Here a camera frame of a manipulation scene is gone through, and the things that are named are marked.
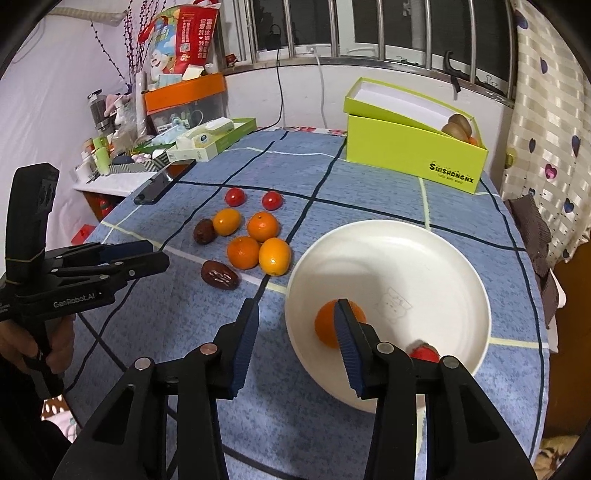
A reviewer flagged tissue box in green tray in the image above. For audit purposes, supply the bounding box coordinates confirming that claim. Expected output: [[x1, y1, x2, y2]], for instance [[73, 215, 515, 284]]
[[165, 117, 257, 162]]

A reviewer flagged white cable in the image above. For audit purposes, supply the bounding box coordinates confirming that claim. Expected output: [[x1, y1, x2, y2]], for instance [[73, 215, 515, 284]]
[[308, 46, 328, 129]]

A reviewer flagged lime green box lid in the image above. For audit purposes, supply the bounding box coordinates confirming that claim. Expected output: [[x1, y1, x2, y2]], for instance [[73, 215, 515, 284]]
[[342, 77, 483, 148]]

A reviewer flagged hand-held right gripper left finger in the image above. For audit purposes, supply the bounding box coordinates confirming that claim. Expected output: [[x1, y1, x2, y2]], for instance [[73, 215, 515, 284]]
[[60, 298, 262, 480]]

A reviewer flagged orange-lidded storage container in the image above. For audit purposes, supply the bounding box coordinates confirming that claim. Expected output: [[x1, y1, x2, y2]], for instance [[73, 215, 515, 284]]
[[143, 74, 227, 137]]

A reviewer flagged black cable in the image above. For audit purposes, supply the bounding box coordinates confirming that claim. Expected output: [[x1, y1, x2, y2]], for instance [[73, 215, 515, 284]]
[[252, 25, 284, 131]]

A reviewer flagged white vase with branches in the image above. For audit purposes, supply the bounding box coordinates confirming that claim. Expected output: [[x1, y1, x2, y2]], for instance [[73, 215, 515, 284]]
[[90, 0, 151, 137]]

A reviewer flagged heart-patterned curtain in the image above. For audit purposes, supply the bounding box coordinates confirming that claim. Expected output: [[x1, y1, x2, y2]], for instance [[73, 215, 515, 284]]
[[501, 0, 591, 268]]

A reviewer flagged white plate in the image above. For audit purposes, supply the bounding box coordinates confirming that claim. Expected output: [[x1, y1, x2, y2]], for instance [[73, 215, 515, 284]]
[[284, 220, 491, 414]]

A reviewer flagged yellow-orange kumquat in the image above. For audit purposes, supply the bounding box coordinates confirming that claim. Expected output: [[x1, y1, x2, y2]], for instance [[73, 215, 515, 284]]
[[259, 237, 293, 277], [213, 208, 243, 237]]

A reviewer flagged blue checked blanket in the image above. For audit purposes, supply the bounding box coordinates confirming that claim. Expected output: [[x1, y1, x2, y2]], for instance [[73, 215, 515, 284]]
[[60, 126, 552, 480]]

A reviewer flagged white tissue pack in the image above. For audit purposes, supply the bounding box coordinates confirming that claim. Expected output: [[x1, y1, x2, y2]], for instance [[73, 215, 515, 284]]
[[177, 117, 234, 150]]

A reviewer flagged red snack bag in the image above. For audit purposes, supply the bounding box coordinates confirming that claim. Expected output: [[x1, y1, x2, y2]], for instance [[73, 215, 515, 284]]
[[139, 4, 220, 75]]

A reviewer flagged striped box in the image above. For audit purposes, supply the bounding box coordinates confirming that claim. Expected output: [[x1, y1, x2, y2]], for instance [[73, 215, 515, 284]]
[[108, 151, 171, 175]]

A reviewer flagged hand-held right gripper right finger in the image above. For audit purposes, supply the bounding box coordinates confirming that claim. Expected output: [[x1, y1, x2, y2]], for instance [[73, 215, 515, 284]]
[[333, 298, 539, 480]]

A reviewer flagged mandarin orange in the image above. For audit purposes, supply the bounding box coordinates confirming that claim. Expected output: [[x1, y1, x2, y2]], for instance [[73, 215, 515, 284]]
[[226, 236, 260, 270], [314, 299, 368, 349], [247, 211, 280, 243]]

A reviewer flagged wooden cabinet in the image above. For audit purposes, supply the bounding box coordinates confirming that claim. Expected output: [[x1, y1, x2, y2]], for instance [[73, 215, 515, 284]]
[[551, 249, 591, 439]]

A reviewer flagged metal window grille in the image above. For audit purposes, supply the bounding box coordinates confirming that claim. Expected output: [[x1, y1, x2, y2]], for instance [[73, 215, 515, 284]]
[[226, 0, 518, 108]]

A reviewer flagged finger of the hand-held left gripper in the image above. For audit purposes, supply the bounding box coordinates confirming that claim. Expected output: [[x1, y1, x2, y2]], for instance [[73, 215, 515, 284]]
[[46, 240, 155, 268], [50, 251, 171, 289]]

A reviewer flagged black smartphone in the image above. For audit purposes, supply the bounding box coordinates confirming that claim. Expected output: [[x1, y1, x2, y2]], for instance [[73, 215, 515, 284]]
[[133, 159, 197, 205]]

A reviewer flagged dark red date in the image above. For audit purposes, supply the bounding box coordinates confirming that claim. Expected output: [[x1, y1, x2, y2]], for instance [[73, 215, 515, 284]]
[[193, 219, 216, 244], [201, 261, 241, 291]]

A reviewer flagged black hook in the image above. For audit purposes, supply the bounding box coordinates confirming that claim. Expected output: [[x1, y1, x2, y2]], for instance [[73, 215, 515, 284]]
[[443, 48, 463, 99]]

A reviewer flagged person's left hand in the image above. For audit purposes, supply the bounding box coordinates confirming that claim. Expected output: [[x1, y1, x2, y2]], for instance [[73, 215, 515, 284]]
[[0, 318, 75, 376]]

